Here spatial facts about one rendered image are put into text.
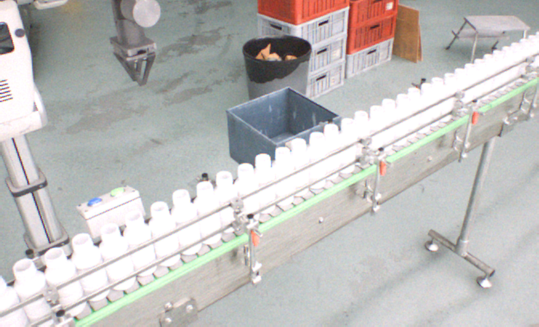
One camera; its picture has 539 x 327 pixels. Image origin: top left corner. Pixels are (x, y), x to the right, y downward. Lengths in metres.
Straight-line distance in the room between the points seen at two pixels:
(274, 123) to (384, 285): 0.97
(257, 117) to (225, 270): 0.87
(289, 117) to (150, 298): 1.16
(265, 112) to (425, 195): 1.37
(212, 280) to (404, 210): 1.83
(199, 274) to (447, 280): 1.61
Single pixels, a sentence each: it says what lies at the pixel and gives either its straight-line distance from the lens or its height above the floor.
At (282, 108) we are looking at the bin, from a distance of 2.12.
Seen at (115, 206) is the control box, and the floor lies 1.11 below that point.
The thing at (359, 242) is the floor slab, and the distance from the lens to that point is 2.74.
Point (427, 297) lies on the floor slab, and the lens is 2.56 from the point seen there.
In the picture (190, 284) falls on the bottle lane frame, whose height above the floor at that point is 0.94.
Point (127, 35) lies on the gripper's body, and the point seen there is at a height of 1.52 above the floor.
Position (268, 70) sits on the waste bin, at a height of 0.57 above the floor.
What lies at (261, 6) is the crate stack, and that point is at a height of 0.73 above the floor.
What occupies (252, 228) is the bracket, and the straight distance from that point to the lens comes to 1.21.
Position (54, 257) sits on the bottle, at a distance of 1.15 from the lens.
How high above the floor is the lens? 1.90
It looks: 33 degrees down
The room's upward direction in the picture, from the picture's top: 1 degrees counter-clockwise
